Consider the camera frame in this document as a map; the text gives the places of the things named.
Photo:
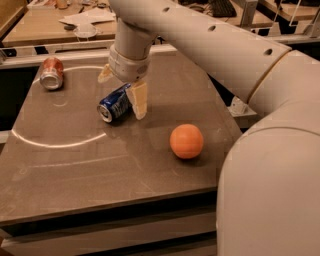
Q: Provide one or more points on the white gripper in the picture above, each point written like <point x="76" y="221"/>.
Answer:
<point x="128" y="67"/>

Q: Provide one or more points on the blue pepsi can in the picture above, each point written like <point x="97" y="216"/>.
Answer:
<point x="115" y="104"/>

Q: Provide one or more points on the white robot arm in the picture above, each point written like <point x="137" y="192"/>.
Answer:
<point x="268" y="200"/>

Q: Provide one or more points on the red soda can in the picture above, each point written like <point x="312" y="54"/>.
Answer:
<point x="51" y="77"/>

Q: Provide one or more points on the clear plastic lid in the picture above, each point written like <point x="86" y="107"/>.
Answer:
<point x="85" y="31"/>

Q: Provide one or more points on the white paper sheets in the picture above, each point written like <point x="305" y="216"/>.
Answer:
<point x="92" y="16"/>

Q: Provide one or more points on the orange ball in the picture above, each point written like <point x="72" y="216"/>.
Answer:
<point x="186" y="141"/>

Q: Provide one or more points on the wooden background desk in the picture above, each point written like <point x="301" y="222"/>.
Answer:
<point x="43" y="26"/>

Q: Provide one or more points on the clear sanitizer bottle left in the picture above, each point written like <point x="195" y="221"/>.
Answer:
<point x="237" y="107"/>

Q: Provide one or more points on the black keyboard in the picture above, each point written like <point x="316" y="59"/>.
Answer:
<point x="222" y="9"/>

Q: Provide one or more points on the grey drawer cabinet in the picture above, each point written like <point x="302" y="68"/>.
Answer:
<point x="149" y="228"/>

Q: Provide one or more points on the grey metal post right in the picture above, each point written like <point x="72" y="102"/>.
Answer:
<point x="248" y="12"/>

